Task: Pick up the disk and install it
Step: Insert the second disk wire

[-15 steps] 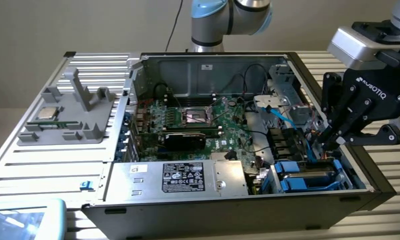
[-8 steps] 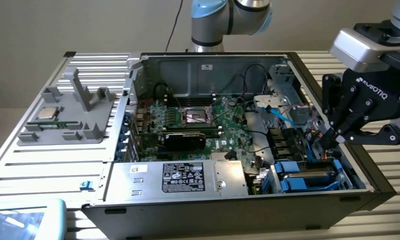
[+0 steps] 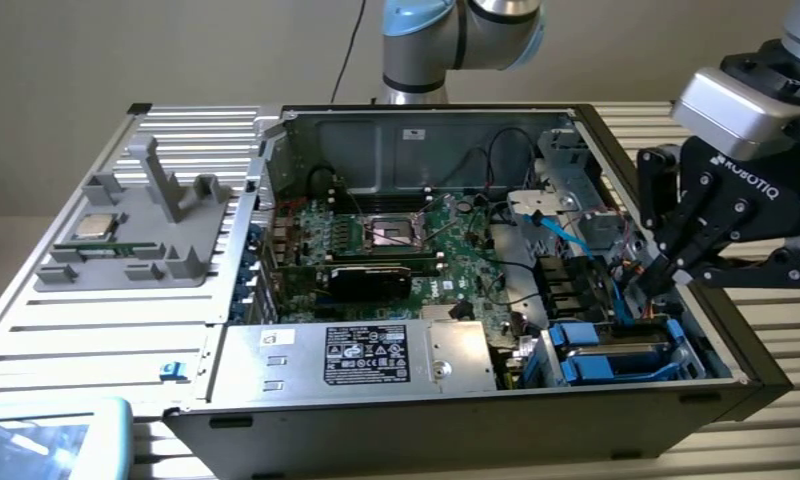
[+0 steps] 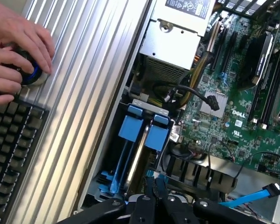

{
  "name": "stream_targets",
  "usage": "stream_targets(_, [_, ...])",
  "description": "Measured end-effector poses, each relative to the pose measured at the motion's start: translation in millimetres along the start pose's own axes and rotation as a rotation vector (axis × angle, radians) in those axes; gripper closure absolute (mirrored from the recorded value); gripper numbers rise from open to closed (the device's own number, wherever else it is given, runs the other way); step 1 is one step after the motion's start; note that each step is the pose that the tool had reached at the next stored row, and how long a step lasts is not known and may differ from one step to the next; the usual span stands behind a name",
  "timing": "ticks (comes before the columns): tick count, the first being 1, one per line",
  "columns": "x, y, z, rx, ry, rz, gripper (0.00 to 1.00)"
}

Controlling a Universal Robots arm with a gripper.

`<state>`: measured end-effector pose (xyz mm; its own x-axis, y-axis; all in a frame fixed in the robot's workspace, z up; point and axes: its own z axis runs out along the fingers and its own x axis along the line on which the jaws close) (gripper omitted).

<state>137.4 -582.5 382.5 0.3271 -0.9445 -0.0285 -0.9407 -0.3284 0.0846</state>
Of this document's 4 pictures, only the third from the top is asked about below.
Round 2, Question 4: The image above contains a CPU socket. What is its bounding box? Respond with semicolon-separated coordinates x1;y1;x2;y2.
362;212;437;252

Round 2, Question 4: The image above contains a blue SATA wire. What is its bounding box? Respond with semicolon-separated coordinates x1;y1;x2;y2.
530;209;634;329

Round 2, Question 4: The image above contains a black wrist coupling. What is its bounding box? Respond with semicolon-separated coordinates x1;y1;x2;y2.
717;38;800;124

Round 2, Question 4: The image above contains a green RAM stick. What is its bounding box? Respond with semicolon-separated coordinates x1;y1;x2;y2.
52;241;160;254

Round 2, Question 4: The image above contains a black graphics card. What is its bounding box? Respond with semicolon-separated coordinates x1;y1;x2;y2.
270;263;417;307

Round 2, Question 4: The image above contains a grey parts rack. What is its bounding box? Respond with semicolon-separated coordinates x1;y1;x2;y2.
32;137;234;294

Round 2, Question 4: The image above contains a silver metal drive cage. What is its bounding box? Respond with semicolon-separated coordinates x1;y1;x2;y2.
506;127;643;257

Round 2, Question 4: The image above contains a blue disk bay caddy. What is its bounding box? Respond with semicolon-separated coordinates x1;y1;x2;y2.
547;319;693;389

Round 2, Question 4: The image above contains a blue plastic latch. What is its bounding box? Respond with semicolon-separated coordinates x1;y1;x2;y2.
158;359;191;387

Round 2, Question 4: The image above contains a thin black cable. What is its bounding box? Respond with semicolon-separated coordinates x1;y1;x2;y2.
330;0;370;105

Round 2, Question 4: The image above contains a silver power supply unit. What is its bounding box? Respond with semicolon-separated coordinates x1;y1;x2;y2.
220;319;501;402

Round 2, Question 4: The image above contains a silver CPU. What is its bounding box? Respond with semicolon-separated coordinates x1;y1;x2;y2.
71;212;120;242

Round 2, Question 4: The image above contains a green motherboard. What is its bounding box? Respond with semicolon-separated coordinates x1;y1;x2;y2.
266;192;517;347

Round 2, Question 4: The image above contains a power wire with black plug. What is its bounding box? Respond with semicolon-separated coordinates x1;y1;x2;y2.
610;252;686;326

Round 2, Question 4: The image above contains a silver slotted metal panel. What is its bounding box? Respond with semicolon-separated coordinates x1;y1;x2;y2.
0;103;269;404

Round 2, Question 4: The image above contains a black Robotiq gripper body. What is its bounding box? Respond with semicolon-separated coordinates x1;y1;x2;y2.
680;124;800;241

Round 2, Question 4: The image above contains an open black PC case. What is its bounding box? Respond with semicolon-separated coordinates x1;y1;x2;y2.
163;102;796;462

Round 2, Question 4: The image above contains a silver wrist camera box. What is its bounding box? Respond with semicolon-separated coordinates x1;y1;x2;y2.
670;67;800;162

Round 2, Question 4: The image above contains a black looped wire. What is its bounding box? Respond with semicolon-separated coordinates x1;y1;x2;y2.
485;127;543;192

